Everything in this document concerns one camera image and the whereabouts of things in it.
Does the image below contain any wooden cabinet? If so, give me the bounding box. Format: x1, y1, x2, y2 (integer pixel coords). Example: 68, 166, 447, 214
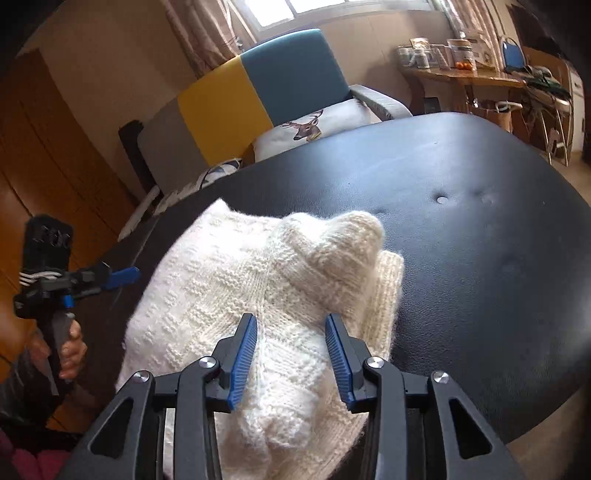
0, 51, 145, 326

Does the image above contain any metal folding chair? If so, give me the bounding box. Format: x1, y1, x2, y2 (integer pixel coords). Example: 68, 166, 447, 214
522, 65, 579, 168

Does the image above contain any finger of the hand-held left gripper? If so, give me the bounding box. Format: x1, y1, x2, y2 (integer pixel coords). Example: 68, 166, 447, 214
69, 263, 141, 296

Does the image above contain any wooden side table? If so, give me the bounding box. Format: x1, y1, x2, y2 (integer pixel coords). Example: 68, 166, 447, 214
398, 65, 528, 127

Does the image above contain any brown paper bag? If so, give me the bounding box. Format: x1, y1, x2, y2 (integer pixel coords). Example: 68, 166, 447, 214
468, 99, 514, 136

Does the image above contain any blue chair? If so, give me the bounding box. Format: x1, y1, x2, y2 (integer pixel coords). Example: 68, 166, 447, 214
501, 36, 525, 75

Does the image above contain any white supplement jar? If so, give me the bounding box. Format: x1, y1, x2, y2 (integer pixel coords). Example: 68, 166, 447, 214
448, 38, 476, 65

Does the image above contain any black leather ottoman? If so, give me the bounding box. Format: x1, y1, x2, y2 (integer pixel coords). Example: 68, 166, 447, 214
117, 112, 591, 445

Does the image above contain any person's left hand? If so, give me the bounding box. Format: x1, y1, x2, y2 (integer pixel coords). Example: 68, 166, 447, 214
59, 319, 88, 381

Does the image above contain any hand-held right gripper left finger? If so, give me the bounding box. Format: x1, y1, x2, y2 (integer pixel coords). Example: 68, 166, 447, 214
58, 313, 258, 480

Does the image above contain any window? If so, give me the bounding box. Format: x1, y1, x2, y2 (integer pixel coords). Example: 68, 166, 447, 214
231, 0, 439, 29

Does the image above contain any magenta cloth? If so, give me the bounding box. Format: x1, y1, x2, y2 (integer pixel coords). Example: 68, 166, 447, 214
0, 429, 70, 480

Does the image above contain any person's left forearm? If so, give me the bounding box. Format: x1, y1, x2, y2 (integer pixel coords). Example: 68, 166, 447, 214
0, 348, 62, 418

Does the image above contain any white knitted sweater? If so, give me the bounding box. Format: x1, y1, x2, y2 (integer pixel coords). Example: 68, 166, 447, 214
115, 198, 405, 480

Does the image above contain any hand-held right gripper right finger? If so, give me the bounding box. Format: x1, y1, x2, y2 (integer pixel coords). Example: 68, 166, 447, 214
324, 313, 515, 480

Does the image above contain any pink sheer curtain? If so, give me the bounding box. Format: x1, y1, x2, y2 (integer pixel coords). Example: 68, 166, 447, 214
434, 0, 505, 70
161, 0, 260, 77

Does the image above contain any deer print cushion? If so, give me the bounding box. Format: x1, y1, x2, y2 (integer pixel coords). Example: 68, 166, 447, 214
253, 102, 373, 162

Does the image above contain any geometric print cushion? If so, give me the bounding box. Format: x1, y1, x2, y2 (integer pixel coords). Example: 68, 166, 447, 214
159, 157, 243, 204

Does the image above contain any grey yellow teal sofa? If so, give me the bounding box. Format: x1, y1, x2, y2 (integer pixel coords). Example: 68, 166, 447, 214
117, 28, 414, 243

